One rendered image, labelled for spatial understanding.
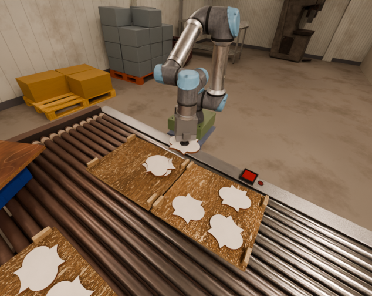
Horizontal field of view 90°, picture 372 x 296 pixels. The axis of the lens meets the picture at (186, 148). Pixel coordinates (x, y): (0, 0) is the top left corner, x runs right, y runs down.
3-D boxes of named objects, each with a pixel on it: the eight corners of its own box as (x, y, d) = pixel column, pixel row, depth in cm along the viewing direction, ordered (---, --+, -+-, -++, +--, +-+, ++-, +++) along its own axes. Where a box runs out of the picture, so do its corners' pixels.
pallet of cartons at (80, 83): (90, 84, 409) (84, 62, 380) (117, 96, 375) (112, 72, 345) (24, 105, 324) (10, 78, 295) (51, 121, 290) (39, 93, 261)
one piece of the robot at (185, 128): (176, 115, 67) (175, 150, 77) (200, 114, 68) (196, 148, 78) (173, 103, 74) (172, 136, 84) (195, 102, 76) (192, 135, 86)
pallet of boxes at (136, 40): (146, 64, 551) (141, 6, 465) (172, 70, 520) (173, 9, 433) (110, 76, 455) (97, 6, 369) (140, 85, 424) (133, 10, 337)
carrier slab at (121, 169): (135, 137, 119) (135, 135, 118) (190, 164, 103) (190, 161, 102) (86, 170, 95) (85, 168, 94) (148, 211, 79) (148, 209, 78)
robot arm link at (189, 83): (203, 70, 66) (196, 77, 60) (200, 100, 73) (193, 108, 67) (183, 67, 68) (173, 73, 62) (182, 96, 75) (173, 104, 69)
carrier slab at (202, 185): (192, 164, 103) (192, 162, 102) (267, 199, 87) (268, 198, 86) (150, 212, 79) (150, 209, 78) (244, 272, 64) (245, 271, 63)
